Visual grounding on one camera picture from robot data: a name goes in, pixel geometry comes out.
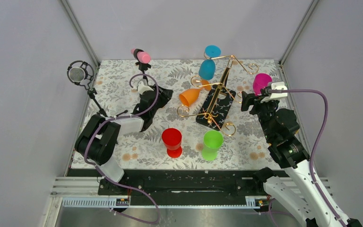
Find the orange plastic wine glass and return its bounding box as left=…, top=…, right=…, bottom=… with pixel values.
left=179, top=79, right=211, bottom=107

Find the red plastic wine glass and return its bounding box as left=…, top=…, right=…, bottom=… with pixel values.
left=161, top=128, right=182, bottom=158

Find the blue plastic wine glass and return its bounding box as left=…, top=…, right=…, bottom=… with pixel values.
left=199, top=45, right=221, bottom=80

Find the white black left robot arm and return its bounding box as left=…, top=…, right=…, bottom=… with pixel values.
left=74, top=86, right=173, bottom=194

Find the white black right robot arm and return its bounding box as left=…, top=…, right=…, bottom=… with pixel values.
left=241, top=92, right=361, bottom=227

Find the magenta plastic wine glass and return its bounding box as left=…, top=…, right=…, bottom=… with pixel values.
left=252, top=73, right=272, bottom=96

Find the green plastic wine glass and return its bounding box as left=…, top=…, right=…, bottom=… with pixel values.
left=201, top=130, right=224, bottom=161

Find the pink microphone on black stand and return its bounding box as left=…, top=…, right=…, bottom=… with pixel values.
left=130, top=48, right=151, bottom=74

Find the floral patterned table cloth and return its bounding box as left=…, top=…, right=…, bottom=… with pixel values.
left=95, top=60, right=278, bottom=170

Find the grey studio microphone on stand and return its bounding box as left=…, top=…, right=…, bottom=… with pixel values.
left=67, top=60, right=109, bottom=117

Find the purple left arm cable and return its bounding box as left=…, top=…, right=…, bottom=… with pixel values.
left=84, top=73, right=160, bottom=189

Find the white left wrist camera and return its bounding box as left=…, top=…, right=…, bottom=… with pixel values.
left=137, top=79, right=154, bottom=95

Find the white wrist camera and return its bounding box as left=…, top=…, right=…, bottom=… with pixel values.
left=137, top=79, right=154, bottom=95
left=260, top=81, right=288, bottom=103

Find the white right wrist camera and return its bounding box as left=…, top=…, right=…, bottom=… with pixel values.
left=260, top=81, right=288, bottom=103

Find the gold wire wine glass rack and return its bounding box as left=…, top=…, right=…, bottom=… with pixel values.
left=177, top=55, right=259, bottom=136

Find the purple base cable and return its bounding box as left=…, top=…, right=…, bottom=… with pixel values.
left=109, top=184, right=163, bottom=226

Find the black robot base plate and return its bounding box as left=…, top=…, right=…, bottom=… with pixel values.
left=98, top=169, right=267, bottom=206

